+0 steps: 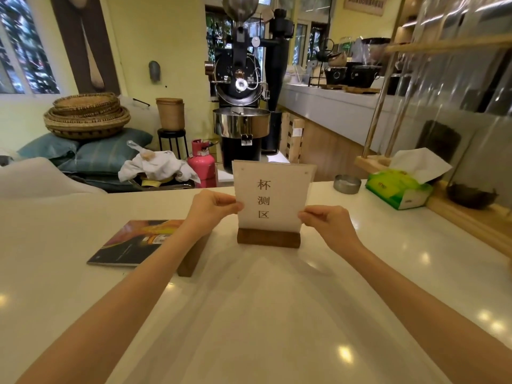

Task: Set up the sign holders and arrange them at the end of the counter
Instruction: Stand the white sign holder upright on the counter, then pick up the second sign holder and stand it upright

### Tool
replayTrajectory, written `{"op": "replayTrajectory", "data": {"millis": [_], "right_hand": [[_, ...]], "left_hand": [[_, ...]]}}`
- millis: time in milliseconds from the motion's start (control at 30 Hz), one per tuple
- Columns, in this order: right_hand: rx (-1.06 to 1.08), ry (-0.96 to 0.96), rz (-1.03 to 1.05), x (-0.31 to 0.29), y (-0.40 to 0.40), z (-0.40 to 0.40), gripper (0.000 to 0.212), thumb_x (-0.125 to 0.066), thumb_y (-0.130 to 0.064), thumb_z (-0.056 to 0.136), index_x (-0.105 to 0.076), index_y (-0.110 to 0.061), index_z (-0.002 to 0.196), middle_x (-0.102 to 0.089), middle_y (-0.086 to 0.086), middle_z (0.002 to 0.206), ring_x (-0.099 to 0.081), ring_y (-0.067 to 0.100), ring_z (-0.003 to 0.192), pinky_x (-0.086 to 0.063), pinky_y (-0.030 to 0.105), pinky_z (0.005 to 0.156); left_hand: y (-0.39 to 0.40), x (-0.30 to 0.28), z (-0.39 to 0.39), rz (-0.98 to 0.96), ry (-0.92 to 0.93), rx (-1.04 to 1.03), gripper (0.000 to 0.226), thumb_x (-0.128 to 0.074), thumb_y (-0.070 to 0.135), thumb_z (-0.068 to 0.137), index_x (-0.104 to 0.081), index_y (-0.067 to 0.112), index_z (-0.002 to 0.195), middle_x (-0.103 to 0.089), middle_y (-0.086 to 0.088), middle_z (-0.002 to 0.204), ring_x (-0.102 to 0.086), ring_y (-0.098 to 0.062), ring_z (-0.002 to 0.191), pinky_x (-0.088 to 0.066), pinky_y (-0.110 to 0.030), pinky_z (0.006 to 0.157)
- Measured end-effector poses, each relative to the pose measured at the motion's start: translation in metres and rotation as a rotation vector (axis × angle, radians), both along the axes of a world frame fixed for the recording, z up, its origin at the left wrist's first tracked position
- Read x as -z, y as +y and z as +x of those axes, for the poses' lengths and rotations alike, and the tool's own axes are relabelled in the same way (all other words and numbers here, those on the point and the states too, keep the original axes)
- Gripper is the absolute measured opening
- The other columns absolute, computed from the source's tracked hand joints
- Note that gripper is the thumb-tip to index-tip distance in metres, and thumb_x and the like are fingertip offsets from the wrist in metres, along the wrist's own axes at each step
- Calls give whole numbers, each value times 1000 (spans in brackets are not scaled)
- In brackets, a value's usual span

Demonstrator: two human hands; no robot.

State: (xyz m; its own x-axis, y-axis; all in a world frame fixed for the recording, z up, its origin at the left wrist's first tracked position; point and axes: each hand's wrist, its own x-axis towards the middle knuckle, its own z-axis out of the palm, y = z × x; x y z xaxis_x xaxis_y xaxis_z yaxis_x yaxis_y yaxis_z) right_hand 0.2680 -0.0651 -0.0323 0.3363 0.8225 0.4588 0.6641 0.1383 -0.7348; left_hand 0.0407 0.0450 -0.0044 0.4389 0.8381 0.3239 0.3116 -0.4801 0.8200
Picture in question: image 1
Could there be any person's right hand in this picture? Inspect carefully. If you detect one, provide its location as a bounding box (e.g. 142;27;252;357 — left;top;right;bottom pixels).
298;205;363;253

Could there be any person's left hand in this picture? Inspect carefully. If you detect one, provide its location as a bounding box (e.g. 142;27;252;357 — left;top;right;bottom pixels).
185;190;245;237

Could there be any clear acrylic sign card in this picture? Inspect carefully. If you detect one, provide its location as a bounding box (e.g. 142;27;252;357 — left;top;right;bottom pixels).
231;160;318;233

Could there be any person's left forearm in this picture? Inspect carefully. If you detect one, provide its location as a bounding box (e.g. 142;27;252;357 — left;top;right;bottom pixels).
16;226;211;384

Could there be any person's right forearm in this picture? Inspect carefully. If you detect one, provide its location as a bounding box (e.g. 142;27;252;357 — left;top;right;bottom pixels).
331;239;512;384

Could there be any wooden sign base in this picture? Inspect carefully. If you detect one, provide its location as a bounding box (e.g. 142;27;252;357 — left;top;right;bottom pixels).
236;227;302;249

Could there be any round metal ashtray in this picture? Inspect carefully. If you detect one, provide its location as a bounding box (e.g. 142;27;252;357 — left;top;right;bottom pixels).
333;174;362;195

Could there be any pink gas cylinder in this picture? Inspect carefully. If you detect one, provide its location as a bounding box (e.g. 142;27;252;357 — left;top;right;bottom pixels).
187;138;219;189

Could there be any dark wooden block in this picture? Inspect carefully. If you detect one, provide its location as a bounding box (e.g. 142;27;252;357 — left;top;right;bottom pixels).
177;235;209;277

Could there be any wooden slat crate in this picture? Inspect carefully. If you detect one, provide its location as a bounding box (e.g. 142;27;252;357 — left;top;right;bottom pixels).
279;111;306;165

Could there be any crumpled white cloth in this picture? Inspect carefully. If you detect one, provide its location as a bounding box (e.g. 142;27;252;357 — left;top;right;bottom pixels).
118;141;201;185

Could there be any green tissue pack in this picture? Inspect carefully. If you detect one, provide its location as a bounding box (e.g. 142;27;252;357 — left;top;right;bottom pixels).
365;148;453;211

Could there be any black round stool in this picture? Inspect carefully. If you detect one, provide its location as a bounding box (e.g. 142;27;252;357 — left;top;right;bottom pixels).
157;128;189;161

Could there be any colourful glossy booklet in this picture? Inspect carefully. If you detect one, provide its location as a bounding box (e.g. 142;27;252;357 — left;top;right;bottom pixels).
87;219;185;268

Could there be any black coffee roaster machine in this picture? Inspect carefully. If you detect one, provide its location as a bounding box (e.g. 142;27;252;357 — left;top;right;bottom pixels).
204;0;297;175

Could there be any white bar counter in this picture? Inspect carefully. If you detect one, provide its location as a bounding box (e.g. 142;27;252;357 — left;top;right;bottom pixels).
277;81;405;157

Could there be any tall woven cylinder basket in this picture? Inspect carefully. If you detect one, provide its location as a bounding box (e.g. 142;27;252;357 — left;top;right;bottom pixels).
155;97;186;131

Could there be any dark tray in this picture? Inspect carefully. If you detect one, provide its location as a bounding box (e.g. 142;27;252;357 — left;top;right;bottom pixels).
71;173;197;194

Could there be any blue striped cushion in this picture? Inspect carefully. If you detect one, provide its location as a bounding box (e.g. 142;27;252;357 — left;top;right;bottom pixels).
18;133;81;160
58;128;154;175

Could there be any wooden rack with metal posts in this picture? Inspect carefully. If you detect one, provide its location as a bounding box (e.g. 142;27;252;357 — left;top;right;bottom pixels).
354;0;512;258

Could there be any dark round bowl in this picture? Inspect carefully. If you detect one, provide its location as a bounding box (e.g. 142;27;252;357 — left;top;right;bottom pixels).
446;182;499;209

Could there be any black kettle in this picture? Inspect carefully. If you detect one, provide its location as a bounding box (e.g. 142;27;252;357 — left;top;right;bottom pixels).
315;37;335;63

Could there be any stack of woven flat baskets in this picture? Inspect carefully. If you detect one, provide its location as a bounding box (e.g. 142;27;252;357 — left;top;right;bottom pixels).
43;92;132;141

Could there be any brown wall hanging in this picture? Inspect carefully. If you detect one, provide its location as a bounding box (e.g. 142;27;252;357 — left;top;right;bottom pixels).
49;0;121;95

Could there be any framed wall sign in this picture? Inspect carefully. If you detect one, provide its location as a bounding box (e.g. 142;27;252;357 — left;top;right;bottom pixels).
343;0;389;17

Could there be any window with white frame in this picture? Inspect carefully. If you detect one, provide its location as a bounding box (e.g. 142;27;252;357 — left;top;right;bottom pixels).
0;0;61;95

